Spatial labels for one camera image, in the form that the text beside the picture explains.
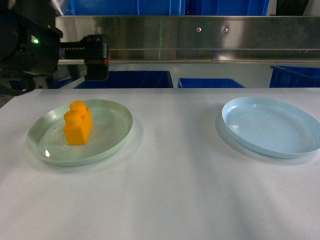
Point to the blue bin behind table right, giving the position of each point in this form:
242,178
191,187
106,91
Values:
294,77

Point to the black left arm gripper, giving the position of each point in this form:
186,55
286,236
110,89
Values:
27,47

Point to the light blue plate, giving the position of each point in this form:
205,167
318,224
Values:
271,127

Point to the blue bin behind table middle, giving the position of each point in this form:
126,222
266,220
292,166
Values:
208,83

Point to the blue bin behind table left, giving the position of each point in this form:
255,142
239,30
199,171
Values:
130,80

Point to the yellow toy block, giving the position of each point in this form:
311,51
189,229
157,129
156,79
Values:
78,123

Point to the stainless steel rail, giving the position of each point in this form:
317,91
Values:
201,39

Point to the large blue crate on shelf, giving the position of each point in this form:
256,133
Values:
128,7

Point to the blue bin behind table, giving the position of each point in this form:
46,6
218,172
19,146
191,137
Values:
294,77
208,83
130,80

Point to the light green plate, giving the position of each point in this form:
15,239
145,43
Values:
112,124

